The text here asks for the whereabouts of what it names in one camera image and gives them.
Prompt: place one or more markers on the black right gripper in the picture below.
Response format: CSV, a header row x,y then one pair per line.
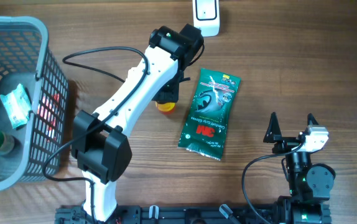
x,y
273,134

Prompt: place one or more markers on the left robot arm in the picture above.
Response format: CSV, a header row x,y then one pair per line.
x,y
101,146

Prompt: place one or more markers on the green 3M gloves packet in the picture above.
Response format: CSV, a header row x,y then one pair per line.
x,y
205,129

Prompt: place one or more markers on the orange sauce bottle green cap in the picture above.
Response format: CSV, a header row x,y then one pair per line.
x,y
165,108

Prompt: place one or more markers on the white barcode scanner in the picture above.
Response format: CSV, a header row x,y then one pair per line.
x,y
206,16

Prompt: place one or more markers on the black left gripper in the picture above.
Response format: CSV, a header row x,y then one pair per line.
x,y
166,94

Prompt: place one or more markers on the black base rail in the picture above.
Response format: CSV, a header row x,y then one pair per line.
x,y
155,214

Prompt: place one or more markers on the pale green tissue packet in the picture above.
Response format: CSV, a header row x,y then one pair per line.
x,y
17,105

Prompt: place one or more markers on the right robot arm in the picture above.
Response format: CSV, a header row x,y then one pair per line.
x,y
309,184

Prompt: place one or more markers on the grey plastic mesh basket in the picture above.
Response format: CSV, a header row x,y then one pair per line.
x,y
26,59

